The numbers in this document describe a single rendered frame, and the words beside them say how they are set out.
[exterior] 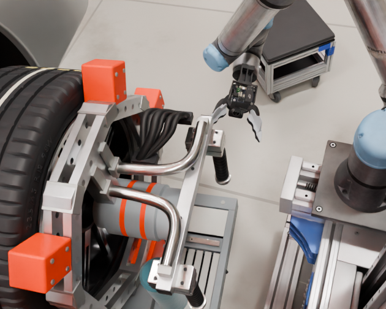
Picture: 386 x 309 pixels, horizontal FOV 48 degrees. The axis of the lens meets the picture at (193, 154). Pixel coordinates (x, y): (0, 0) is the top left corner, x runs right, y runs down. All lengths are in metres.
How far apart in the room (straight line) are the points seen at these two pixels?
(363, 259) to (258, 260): 0.81
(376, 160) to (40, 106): 0.69
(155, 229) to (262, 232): 0.98
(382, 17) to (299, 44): 1.18
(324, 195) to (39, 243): 0.66
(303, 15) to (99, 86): 1.47
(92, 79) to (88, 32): 1.99
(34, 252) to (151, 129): 0.36
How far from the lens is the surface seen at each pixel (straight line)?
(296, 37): 2.15
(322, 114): 2.29
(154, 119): 0.97
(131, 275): 1.27
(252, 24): 0.98
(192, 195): 0.93
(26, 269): 0.83
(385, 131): 0.96
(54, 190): 0.86
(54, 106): 0.92
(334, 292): 1.13
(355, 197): 1.08
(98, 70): 0.96
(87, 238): 1.18
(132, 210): 1.02
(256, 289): 1.87
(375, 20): 0.96
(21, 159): 0.86
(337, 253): 1.16
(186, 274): 0.90
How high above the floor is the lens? 1.80
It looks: 57 degrees down
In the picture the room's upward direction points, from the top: 14 degrees counter-clockwise
